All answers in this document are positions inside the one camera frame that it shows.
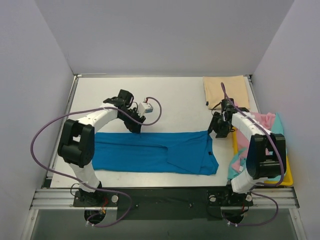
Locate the blue t shirt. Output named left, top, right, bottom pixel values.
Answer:
left=92, top=131, right=219, bottom=176

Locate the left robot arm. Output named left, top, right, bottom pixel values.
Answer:
left=57, top=89, right=153, bottom=206

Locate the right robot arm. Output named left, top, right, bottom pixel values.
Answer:
left=207, top=98, right=287, bottom=205

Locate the mint green t shirt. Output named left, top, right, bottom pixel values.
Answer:
left=226, top=112, right=288, bottom=181

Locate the folded beige t shirt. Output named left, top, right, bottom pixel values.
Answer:
left=202, top=75, right=250, bottom=110

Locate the pink t shirt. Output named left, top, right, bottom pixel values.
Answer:
left=230, top=112, right=276, bottom=174

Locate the yellow plastic tray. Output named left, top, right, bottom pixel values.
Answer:
left=227, top=127, right=294, bottom=187

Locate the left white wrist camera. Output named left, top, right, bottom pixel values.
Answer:
left=137, top=98, right=154, bottom=117

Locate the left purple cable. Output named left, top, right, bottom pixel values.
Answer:
left=29, top=96, right=163, bottom=228

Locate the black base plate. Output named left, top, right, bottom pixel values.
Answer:
left=73, top=186, right=253, bottom=222

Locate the aluminium front rail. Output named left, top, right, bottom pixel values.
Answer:
left=30, top=187, right=300, bottom=210

